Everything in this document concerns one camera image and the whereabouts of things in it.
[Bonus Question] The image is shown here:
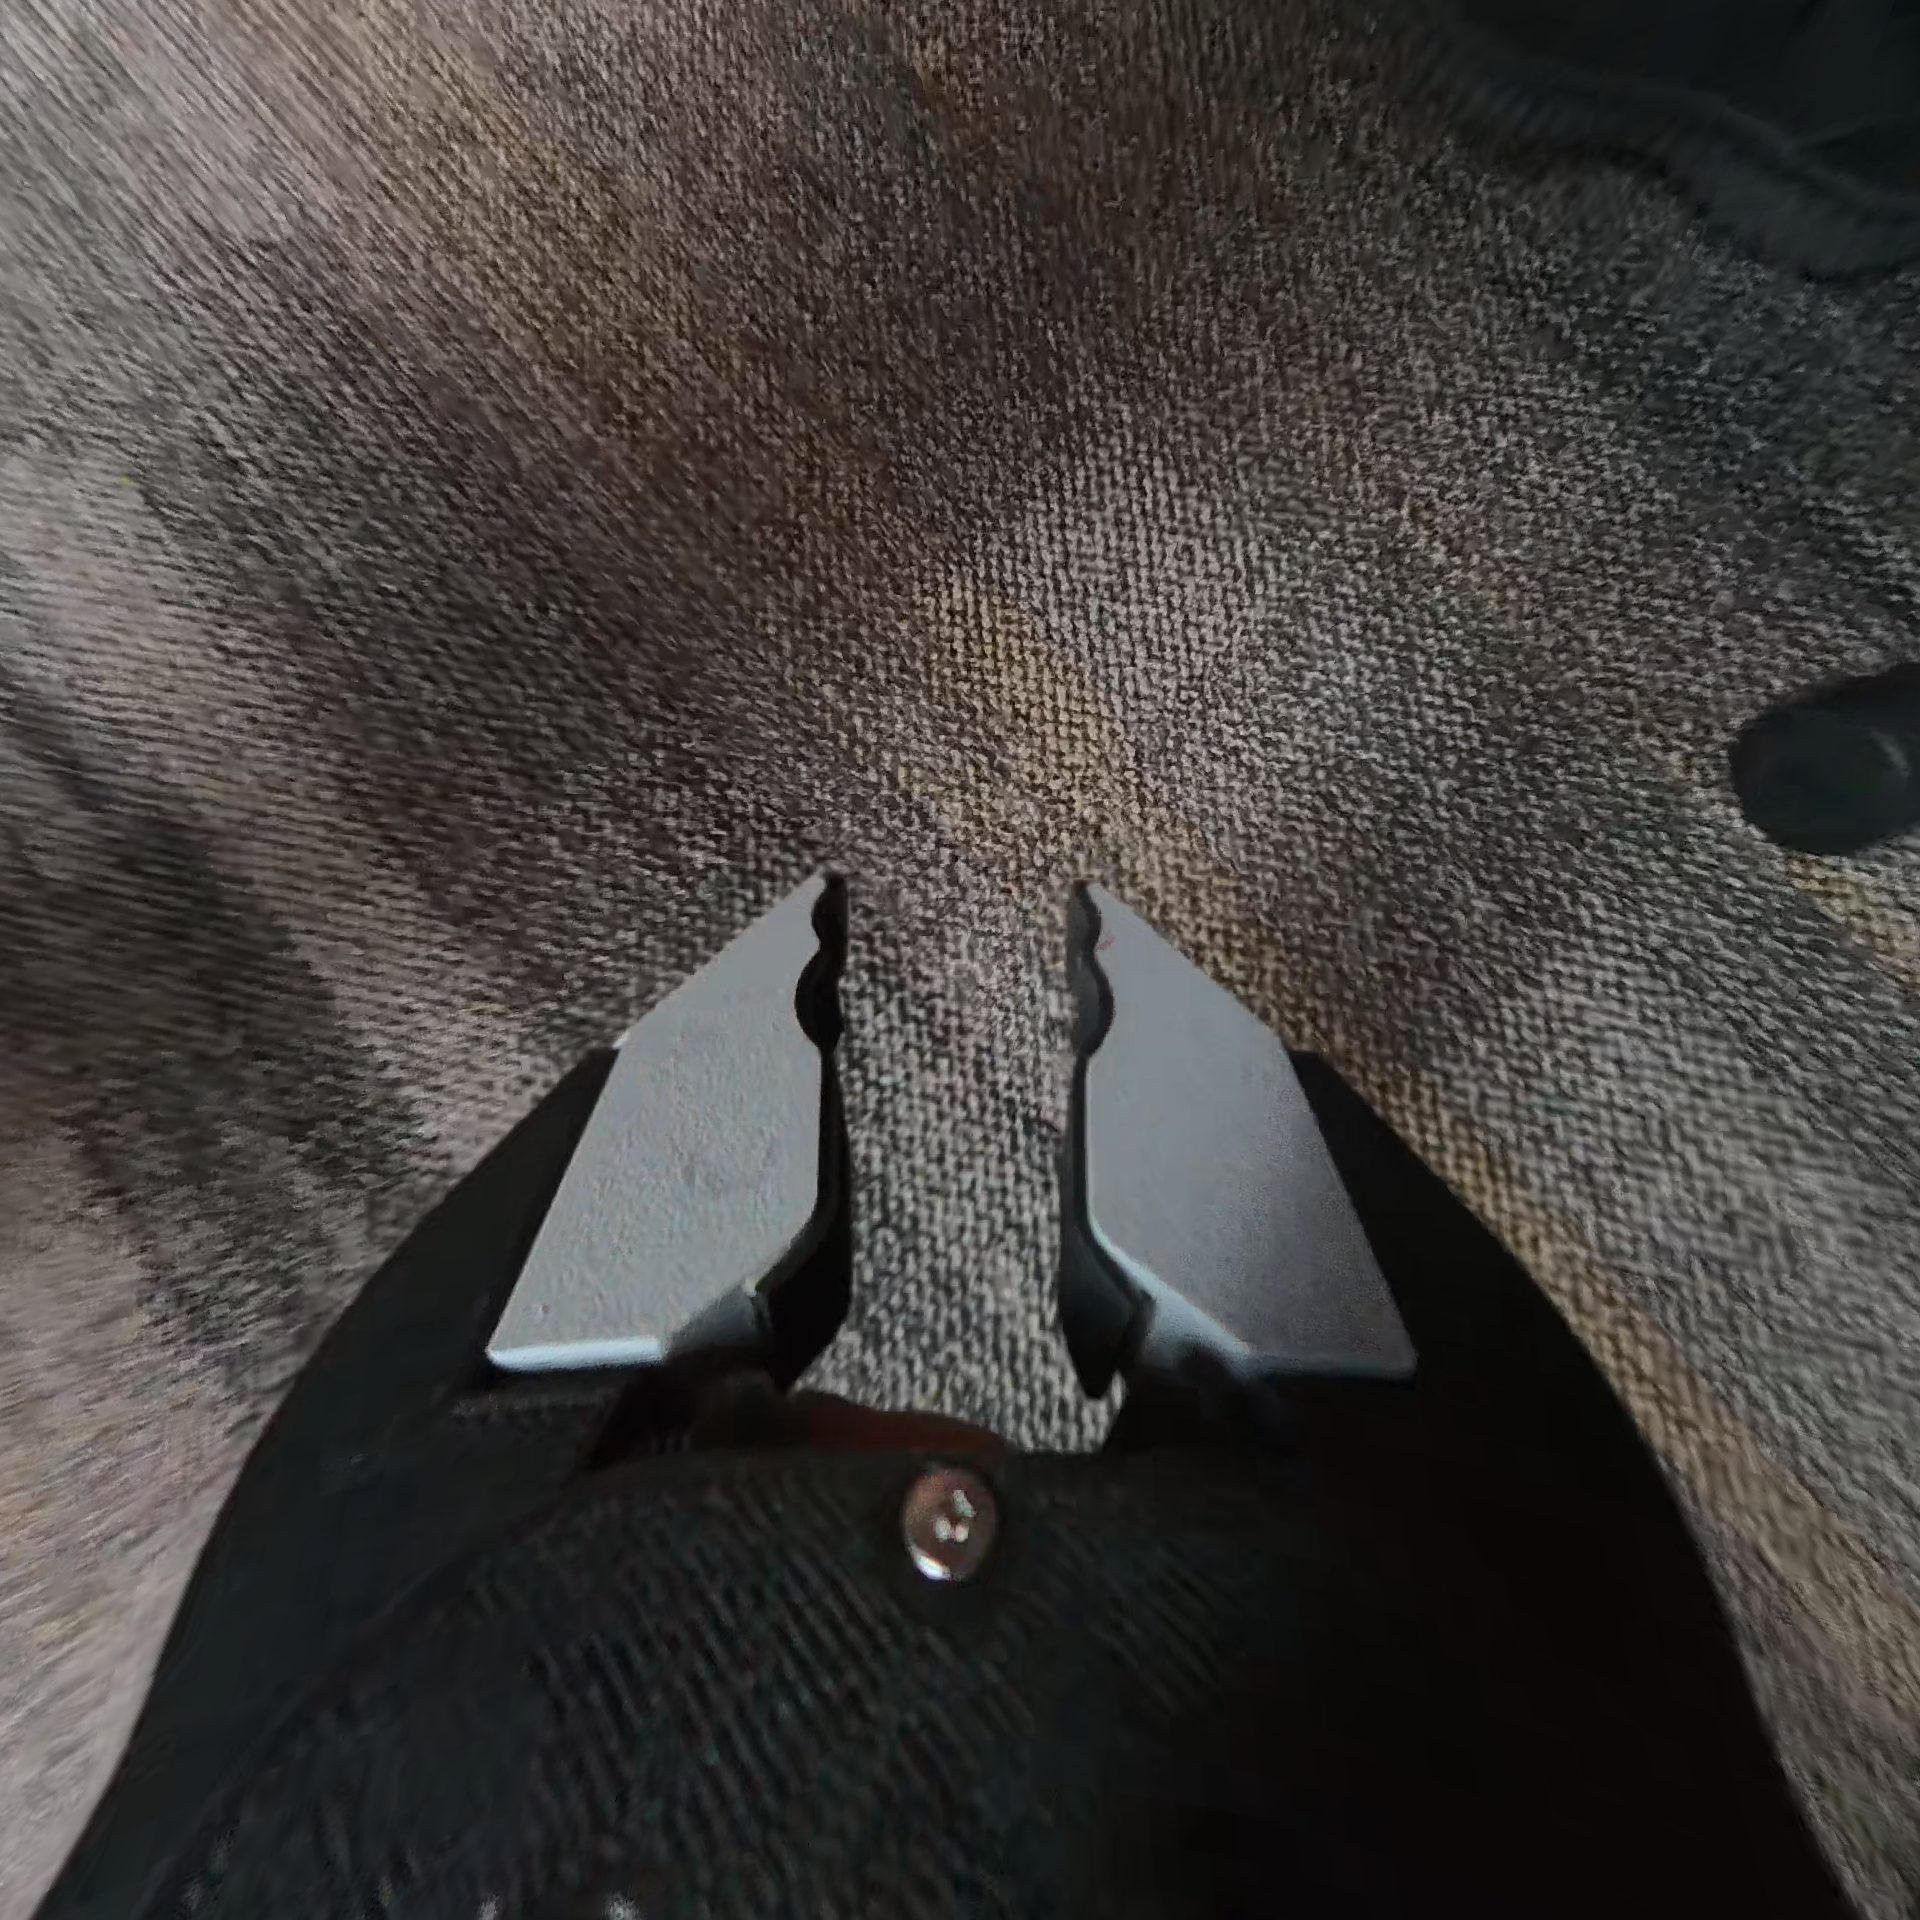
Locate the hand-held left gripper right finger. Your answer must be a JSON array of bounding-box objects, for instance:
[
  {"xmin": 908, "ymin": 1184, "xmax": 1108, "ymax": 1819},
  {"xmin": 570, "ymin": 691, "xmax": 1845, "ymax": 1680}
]
[{"xmin": 1053, "ymin": 880, "xmax": 1419, "ymax": 1401}]

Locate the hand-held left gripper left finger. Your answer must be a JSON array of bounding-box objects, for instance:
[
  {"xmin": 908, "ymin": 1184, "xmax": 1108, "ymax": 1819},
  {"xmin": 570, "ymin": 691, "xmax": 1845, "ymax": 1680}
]
[{"xmin": 483, "ymin": 864, "xmax": 860, "ymax": 1397}]

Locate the black rounded plastic part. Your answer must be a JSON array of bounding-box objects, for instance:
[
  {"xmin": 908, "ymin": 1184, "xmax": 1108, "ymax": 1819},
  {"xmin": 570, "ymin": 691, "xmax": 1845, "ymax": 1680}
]
[{"xmin": 1729, "ymin": 663, "xmax": 1920, "ymax": 859}]

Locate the dark knitted cloth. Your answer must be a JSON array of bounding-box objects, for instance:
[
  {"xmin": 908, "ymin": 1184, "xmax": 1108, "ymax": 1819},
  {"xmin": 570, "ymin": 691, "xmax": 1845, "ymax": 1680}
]
[{"xmin": 1430, "ymin": 0, "xmax": 1920, "ymax": 283}]

